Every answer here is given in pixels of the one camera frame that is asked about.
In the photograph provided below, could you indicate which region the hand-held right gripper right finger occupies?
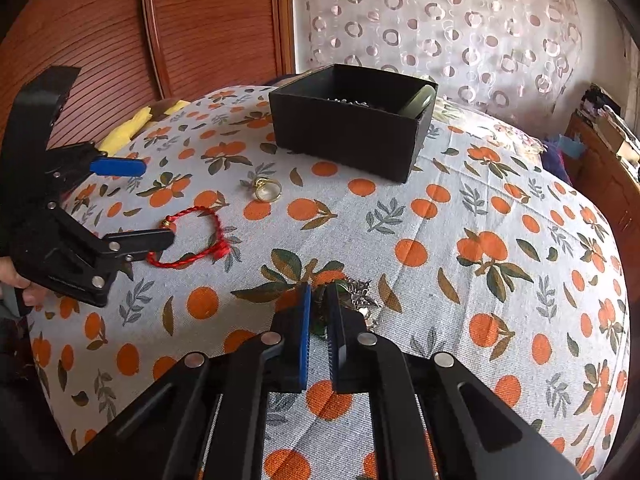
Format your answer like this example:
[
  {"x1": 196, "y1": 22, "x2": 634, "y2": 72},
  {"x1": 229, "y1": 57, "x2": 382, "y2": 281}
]
[{"x1": 324, "y1": 285, "x2": 583, "y2": 480}]

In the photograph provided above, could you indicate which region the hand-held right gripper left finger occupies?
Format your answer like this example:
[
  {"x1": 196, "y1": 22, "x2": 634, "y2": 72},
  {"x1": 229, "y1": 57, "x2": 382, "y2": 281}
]
[{"x1": 75, "y1": 282, "x2": 313, "y2": 480}]

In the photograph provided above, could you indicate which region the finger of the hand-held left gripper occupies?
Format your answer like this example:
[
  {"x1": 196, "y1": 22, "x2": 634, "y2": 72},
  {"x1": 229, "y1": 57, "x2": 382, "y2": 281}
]
[
  {"x1": 47, "y1": 142, "x2": 147, "y2": 183},
  {"x1": 55, "y1": 202, "x2": 176, "y2": 308}
]

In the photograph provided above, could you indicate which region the silver pendant necklace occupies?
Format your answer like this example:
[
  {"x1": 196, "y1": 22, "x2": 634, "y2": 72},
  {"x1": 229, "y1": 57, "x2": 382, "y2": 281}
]
[{"x1": 312, "y1": 280, "x2": 383, "y2": 336}]

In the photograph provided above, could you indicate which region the red cord bracelet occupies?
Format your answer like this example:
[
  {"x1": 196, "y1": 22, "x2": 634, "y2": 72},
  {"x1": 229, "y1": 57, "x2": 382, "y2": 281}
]
[{"x1": 146, "y1": 207, "x2": 232, "y2": 269}]

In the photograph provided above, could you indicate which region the gold ring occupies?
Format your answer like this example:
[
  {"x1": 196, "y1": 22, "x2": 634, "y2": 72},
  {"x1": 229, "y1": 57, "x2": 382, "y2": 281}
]
[{"x1": 250, "y1": 176, "x2": 283, "y2": 203}]

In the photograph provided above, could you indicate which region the black cardboard box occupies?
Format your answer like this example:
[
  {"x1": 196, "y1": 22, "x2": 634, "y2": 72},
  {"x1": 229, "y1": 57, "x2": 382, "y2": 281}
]
[{"x1": 268, "y1": 63, "x2": 439, "y2": 183}]

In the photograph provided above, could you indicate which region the pale jade bangle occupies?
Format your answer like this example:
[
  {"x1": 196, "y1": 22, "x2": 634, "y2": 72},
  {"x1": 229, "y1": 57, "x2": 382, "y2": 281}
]
[{"x1": 400, "y1": 85, "x2": 435, "y2": 118}]

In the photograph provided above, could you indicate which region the person's left hand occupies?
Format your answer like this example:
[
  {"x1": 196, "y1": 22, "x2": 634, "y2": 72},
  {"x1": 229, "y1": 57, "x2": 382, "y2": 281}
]
[{"x1": 0, "y1": 255, "x2": 48, "y2": 308}]

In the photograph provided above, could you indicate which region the yellow striped cloth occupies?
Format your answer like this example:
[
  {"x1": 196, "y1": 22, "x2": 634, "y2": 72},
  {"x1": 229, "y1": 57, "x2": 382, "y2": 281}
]
[{"x1": 97, "y1": 100, "x2": 191, "y2": 156}]

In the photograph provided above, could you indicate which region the wooden slatted wardrobe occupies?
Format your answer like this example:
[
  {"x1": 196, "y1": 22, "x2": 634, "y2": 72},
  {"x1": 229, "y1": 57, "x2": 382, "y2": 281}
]
[{"x1": 0, "y1": 0, "x2": 296, "y2": 161}]

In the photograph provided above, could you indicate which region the orange fruit print tablecloth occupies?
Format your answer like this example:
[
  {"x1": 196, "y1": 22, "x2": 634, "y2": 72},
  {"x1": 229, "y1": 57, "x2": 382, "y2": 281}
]
[{"x1": 27, "y1": 85, "x2": 631, "y2": 480}]

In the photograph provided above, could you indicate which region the floral bedsheet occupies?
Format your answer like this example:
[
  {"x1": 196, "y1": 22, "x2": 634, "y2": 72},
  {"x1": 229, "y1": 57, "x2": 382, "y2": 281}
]
[{"x1": 435, "y1": 97, "x2": 548, "y2": 161}]

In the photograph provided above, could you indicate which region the dark blue blanket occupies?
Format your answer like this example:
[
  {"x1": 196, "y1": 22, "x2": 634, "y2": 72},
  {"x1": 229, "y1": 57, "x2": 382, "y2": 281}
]
[{"x1": 542, "y1": 140, "x2": 573, "y2": 186}]

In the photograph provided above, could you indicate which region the wooden side cabinet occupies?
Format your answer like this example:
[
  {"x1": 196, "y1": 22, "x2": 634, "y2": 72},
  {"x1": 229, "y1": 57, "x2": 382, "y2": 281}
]
[{"x1": 565, "y1": 112, "x2": 640, "y2": 256}]

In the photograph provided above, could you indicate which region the teal plastic bag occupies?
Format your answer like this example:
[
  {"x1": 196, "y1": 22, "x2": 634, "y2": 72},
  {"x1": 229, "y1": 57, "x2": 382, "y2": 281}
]
[{"x1": 557, "y1": 135, "x2": 586, "y2": 158}]

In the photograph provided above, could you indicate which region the circle pattern sheer curtain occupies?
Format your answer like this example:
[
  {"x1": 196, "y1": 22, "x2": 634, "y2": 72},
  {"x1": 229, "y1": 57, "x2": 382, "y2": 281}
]
[{"x1": 292, "y1": 0, "x2": 586, "y2": 116}]

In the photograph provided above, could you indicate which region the brown cardboard box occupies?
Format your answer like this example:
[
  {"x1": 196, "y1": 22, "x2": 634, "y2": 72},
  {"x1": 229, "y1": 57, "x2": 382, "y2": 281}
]
[{"x1": 597, "y1": 115, "x2": 640, "y2": 163}]

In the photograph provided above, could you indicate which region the stack of folded clothes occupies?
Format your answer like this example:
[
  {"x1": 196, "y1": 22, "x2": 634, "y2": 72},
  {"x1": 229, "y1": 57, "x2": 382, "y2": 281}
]
[{"x1": 580, "y1": 82, "x2": 621, "y2": 121}]

